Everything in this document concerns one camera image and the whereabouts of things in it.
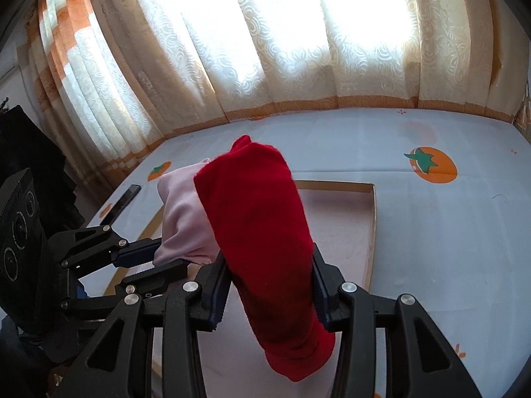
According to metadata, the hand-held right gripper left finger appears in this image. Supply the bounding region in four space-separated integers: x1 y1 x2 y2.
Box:
54 253 232 398

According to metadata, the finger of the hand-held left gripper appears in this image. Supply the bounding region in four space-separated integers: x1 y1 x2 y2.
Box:
61 262 190 322
47 226 167 268

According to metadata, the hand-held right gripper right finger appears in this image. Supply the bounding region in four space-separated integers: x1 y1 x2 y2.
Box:
310 242 482 398

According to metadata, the shallow cardboard box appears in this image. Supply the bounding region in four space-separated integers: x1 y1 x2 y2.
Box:
104 179 377 398

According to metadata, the red underwear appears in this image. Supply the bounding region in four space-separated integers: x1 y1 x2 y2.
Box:
193 135 336 383

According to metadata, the black smartphone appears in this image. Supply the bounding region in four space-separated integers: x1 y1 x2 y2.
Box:
100 184 142 221

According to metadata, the black hanging garment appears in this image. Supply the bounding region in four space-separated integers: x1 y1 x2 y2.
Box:
0 105 86 237

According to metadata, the persimmon print tablecloth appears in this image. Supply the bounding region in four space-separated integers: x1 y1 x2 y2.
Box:
54 107 531 398

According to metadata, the cream and orange curtain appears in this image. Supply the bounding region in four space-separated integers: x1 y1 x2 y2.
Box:
17 0 523 191

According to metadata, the beige curtain tassel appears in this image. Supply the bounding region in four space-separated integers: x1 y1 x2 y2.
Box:
513 87 531 135

